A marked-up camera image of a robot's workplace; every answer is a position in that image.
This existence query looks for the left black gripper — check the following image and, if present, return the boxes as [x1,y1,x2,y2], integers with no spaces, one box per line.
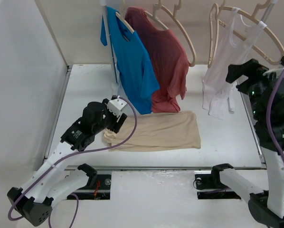
[93,100,126,134]

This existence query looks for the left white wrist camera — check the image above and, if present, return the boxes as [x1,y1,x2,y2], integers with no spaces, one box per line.
[106,96,127,117]

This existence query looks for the red t-shirt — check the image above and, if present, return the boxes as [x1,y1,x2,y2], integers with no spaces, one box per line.
[125,7,189,113]

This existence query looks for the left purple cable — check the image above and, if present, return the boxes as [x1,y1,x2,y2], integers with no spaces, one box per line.
[8,95,138,228]

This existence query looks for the white clothes rack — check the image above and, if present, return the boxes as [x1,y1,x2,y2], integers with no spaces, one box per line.
[100,0,284,95]

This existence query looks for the wooden hanger under tank top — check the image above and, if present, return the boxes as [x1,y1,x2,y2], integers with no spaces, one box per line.
[215,0,284,66]

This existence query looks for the beige trousers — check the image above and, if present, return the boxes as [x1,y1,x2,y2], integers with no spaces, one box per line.
[117,111,201,152]

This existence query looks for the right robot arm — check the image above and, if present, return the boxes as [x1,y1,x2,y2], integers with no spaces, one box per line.
[209,57,284,228]

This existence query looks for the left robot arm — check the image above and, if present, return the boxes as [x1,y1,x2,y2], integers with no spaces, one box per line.
[7,96,128,227]

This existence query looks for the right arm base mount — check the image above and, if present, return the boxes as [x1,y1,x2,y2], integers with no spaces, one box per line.
[193,173,241,200]

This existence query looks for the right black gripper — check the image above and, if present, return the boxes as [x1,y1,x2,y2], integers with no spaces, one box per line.
[225,57,284,119]

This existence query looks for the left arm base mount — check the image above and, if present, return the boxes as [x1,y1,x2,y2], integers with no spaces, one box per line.
[73,174,112,200]

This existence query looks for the white tank top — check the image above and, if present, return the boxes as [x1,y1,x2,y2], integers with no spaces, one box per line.
[203,7,266,120]

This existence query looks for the wooden hanger under red shirt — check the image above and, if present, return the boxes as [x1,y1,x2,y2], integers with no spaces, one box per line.
[144,10,169,30]

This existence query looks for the wooden hanger under blue shirt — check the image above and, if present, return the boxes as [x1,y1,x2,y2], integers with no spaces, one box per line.
[115,0,135,34]

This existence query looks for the wooden hanger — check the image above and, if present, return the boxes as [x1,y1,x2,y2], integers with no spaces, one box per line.
[152,0,197,67]
[208,0,226,68]
[215,0,284,66]
[144,10,169,30]
[115,0,135,34]

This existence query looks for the blue t-shirt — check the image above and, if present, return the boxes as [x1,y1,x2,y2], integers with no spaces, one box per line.
[107,7,160,114]

